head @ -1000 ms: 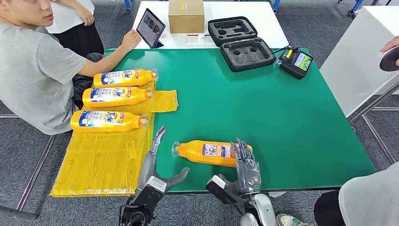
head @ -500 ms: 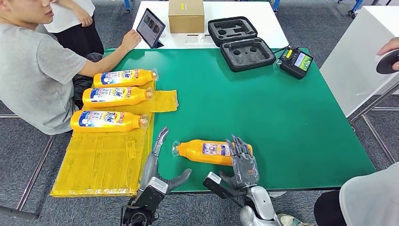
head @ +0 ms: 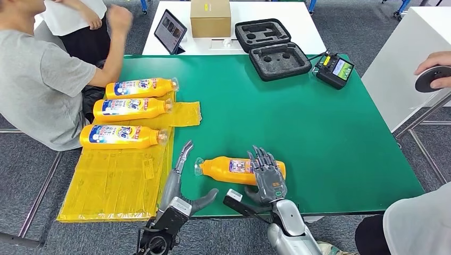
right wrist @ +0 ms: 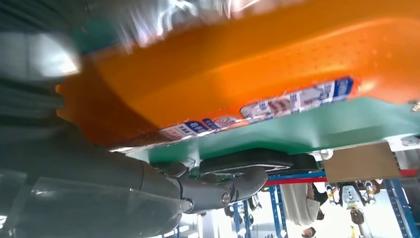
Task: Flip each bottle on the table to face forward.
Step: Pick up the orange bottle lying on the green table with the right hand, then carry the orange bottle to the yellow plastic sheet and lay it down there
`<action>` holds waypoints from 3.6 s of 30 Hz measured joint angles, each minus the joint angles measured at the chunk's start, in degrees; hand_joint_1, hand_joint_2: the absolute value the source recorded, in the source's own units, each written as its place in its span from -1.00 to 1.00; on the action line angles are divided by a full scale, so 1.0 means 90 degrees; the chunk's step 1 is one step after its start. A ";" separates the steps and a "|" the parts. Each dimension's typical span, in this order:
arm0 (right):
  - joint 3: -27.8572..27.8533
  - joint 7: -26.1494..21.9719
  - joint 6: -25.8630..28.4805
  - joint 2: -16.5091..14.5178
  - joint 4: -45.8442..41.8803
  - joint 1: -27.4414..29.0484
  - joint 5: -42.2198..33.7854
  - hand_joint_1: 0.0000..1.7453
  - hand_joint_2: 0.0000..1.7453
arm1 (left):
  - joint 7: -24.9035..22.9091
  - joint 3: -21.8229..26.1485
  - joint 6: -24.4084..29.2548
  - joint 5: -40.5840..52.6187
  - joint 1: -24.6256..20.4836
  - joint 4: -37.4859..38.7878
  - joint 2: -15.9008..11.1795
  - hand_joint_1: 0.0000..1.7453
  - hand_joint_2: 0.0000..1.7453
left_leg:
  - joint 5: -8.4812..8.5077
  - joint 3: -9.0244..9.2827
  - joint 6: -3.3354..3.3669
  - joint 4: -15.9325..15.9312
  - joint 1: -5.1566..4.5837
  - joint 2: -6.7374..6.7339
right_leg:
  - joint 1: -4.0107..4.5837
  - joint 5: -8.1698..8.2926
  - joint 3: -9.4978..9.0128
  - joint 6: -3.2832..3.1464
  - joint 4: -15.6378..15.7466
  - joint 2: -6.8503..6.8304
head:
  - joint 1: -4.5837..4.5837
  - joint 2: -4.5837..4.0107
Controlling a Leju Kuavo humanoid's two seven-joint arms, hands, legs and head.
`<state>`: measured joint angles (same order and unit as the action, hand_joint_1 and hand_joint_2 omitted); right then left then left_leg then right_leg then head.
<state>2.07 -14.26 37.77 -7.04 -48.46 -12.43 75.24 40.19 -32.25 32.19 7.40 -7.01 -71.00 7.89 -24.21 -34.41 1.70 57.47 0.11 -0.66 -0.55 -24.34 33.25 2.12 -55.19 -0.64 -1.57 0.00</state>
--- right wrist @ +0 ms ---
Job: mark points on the humanoid robot on stand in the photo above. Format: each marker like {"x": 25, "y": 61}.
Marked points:
{"x": 349, "y": 197}

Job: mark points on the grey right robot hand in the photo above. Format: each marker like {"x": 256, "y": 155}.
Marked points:
{"x": 82, "y": 190}

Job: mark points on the black foam-lined open case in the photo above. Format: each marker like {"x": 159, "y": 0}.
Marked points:
{"x": 256, "y": 161}

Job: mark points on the blue metal shelving rack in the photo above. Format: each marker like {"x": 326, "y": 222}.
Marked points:
{"x": 397, "y": 207}

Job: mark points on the brown cardboard box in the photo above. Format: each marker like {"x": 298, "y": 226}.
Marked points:
{"x": 361, "y": 162}

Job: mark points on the small white plastic piece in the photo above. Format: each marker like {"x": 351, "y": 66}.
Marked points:
{"x": 326, "y": 154}

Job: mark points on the red metal post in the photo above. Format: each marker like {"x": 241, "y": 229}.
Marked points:
{"x": 295, "y": 181}

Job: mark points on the person with white headset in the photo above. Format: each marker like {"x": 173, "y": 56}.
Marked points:
{"x": 298, "y": 203}

